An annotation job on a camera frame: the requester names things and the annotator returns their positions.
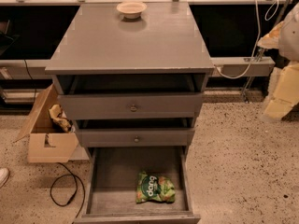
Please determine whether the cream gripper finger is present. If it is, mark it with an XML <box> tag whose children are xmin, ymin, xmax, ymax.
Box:
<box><xmin>263</xmin><ymin>61</ymin><xmax>299</xmax><ymax>120</ymax></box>
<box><xmin>258</xmin><ymin>21</ymin><xmax>283</xmax><ymax>49</ymax></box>

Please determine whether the green rice chip bag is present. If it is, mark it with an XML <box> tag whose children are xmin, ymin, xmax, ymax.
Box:
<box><xmin>135</xmin><ymin>172</ymin><xmax>176</xmax><ymax>203</ymax></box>

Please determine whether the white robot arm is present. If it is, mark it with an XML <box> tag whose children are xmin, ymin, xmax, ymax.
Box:
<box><xmin>258</xmin><ymin>4</ymin><xmax>299</xmax><ymax>121</ymax></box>

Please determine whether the grey wooden drawer cabinet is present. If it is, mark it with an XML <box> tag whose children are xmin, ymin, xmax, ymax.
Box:
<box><xmin>45</xmin><ymin>1</ymin><xmax>215</xmax><ymax>157</ymax></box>

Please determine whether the grey top drawer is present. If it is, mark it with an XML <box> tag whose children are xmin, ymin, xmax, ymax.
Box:
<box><xmin>58</xmin><ymin>93</ymin><xmax>203</xmax><ymax>119</ymax></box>

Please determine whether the grey open bottom drawer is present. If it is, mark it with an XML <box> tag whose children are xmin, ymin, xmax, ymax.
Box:
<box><xmin>74</xmin><ymin>147</ymin><xmax>200</xmax><ymax>224</ymax></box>

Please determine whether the grey middle drawer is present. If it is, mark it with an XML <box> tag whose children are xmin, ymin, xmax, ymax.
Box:
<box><xmin>76</xmin><ymin>128</ymin><xmax>195</xmax><ymax>147</ymax></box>

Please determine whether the crumpled yellow snack bag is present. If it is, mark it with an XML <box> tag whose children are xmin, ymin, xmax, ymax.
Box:
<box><xmin>49</xmin><ymin>104</ymin><xmax>72</xmax><ymax>133</ymax></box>

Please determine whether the beige paper bowl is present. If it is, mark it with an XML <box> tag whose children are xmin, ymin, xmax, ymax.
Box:
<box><xmin>117</xmin><ymin>2</ymin><xmax>147</xmax><ymax>19</ymax></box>

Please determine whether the round brass top knob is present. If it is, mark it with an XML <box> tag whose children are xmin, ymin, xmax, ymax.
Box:
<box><xmin>130</xmin><ymin>105</ymin><xmax>137</xmax><ymax>112</ymax></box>

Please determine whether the open cardboard box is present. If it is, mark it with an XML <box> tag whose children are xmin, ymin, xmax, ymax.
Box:
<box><xmin>16</xmin><ymin>85</ymin><xmax>78</xmax><ymax>163</ymax></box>

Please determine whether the white shoe tip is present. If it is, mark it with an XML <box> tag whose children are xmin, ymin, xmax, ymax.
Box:
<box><xmin>0</xmin><ymin>167</ymin><xmax>9</xmax><ymax>188</ymax></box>

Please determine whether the white hanging cable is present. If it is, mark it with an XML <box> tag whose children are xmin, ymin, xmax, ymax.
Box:
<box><xmin>214</xmin><ymin>0</ymin><xmax>280</xmax><ymax>80</ymax></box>

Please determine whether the black floor cable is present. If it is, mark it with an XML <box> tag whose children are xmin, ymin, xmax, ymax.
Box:
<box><xmin>50</xmin><ymin>162</ymin><xmax>86</xmax><ymax>224</ymax></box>

